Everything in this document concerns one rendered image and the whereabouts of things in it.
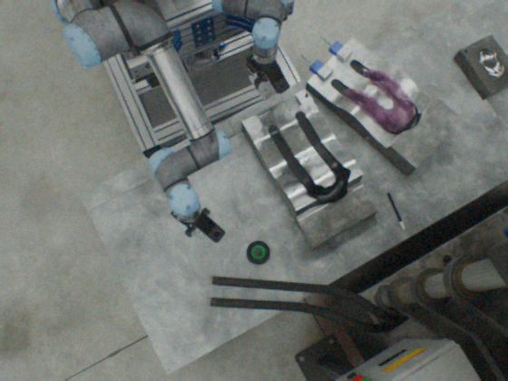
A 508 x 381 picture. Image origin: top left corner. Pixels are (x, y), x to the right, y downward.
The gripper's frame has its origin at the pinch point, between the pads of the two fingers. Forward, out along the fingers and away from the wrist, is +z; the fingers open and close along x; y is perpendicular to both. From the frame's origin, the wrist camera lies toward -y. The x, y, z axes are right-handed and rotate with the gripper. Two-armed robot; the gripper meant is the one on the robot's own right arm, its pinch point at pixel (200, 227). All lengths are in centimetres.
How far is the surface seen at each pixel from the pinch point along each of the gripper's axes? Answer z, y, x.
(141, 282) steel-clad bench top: 15.1, 6.6, 26.0
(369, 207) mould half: 9, -40, -42
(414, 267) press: 17, -65, -36
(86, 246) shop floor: 95, 56, 34
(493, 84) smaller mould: 8, -50, -108
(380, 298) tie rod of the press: 12, -61, -19
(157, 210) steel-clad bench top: 15.1, 18.4, 3.5
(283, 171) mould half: 5.9, -9.1, -32.8
